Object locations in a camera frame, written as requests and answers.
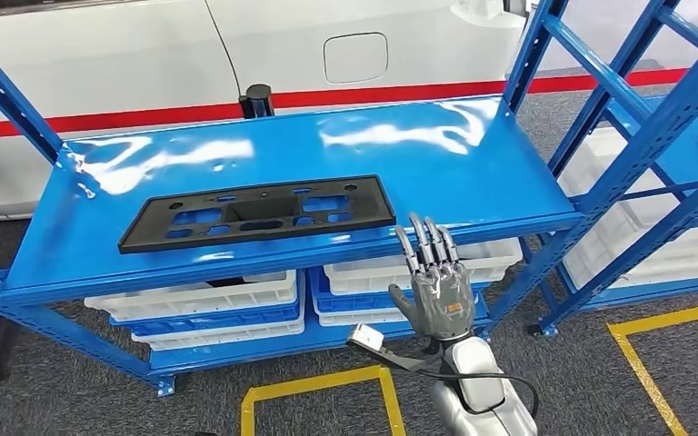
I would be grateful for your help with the white car body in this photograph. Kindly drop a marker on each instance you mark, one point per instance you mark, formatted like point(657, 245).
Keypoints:
point(114, 66)

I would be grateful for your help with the black stanchion post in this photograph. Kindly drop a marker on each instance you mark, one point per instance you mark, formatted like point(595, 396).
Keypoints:
point(259, 99)

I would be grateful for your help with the black plastic plate bracket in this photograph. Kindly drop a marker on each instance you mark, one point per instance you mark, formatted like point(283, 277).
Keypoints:
point(265, 210)

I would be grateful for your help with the blue metal shelf rack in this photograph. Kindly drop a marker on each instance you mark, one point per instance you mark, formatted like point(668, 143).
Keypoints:
point(325, 156)
point(656, 293)

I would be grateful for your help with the black plastic part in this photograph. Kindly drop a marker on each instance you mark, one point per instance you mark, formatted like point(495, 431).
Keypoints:
point(225, 281)

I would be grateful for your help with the blue plastic crate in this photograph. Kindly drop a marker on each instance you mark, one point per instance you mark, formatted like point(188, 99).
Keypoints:
point(216, 320)
point(355, 303)

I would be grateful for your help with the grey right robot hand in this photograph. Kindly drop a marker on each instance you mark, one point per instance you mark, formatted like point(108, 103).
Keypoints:
point(442, 301)

